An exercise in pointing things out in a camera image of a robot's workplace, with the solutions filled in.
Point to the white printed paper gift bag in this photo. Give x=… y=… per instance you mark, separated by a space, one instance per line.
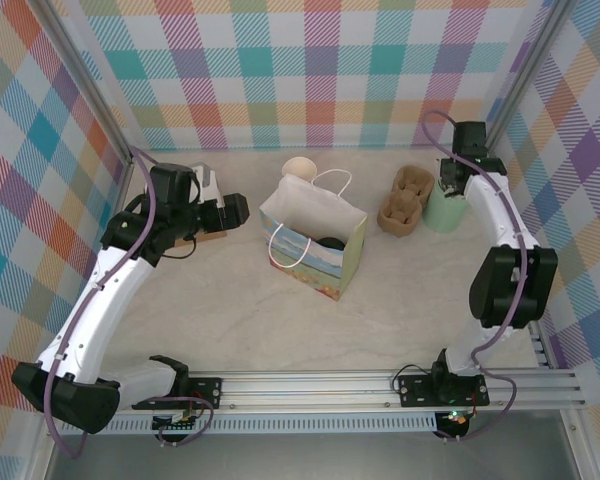
x=310 y=265

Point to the black plastic cup lid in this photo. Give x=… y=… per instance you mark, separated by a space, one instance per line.
x=330 y=243

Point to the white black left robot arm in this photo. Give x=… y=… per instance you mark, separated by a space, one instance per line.
x=100 y=300

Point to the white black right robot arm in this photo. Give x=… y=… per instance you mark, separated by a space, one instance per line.
x=510 y=290

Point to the brown cardboard napkin tray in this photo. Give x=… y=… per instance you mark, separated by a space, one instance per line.
x=210 y=236

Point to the mint green holder cup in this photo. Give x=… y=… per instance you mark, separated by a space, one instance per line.
x=445 y=215

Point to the brown pulp cup carrier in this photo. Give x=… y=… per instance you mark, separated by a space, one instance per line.
x=405 y=205

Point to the stack of paper cups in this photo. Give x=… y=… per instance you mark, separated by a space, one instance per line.
x=299 y=167

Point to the left controller circuit board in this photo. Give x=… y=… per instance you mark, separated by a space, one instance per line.
x=177 y=422

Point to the controller circuit board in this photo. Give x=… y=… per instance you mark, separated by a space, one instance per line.
x=455 y=419
x=177 y=422

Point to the right controller circuit board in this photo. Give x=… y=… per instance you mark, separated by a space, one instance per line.
x=455 y=419

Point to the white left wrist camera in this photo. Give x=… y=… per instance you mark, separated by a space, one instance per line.
x=215 y=195

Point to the aluminium left side rail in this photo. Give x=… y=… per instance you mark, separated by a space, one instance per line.
x=124 y=182

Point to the aluminium right corner post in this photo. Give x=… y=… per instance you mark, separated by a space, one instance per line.
x=522 y=75

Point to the aluminium corner post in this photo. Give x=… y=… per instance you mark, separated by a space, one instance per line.
x=522 y=75
x=87 y=85

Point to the aluminium left corner post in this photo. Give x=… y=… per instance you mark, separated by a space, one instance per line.
x=87 y=85

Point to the aluminium right side rail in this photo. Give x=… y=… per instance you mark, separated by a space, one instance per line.
x=541 y=345

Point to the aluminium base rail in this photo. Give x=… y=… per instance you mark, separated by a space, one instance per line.
x=305 y=392

